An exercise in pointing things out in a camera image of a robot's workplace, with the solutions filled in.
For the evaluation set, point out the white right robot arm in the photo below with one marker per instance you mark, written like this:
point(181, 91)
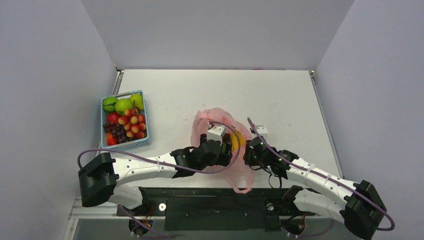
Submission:
point(357, 205)

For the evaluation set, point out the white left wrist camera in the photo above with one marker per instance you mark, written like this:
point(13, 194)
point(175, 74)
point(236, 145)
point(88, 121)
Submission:
point(216, 133)

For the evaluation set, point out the green fake pear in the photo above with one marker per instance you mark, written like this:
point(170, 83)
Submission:
point(137, 101)

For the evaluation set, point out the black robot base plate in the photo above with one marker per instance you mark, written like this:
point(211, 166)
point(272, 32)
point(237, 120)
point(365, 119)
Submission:
point(215, 209)

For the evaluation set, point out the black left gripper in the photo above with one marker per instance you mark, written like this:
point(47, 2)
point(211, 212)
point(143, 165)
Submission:
point(223, 159)

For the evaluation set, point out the green fake fruit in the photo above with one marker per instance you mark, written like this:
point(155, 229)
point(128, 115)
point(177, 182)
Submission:
point(122, 105)

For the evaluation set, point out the yellow fake fruit in bag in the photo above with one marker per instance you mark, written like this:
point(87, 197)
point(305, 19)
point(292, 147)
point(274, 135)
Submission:
point(237, 141)

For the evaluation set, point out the red fake strawberry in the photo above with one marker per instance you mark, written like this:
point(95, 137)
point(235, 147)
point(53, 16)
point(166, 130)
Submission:
point(111, 139)

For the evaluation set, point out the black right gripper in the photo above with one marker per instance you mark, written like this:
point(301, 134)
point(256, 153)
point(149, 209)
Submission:
point(248, 152)

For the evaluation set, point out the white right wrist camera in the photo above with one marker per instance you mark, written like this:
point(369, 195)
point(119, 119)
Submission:
point(261, 130)

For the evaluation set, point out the red fake fruit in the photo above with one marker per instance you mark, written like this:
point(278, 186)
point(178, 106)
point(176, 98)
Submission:
point(133, 125)

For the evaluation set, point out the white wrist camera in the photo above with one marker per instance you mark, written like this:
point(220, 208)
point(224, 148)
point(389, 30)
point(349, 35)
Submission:
point(216, 133)
point(261, 130)

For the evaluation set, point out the red fake apple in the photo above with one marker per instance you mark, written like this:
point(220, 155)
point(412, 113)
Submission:
point(113, 117)

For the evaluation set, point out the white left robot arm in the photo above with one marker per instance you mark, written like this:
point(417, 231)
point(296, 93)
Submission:
point(106, 179)

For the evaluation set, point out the blue plastic basket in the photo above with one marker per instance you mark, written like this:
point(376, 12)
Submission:
point(126, 145)

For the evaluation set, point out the purple fake grapes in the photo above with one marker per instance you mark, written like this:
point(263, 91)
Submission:
point(117, 130)

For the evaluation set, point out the pink plastic bag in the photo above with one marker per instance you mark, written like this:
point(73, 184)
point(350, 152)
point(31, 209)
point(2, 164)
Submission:
point(240, 176)

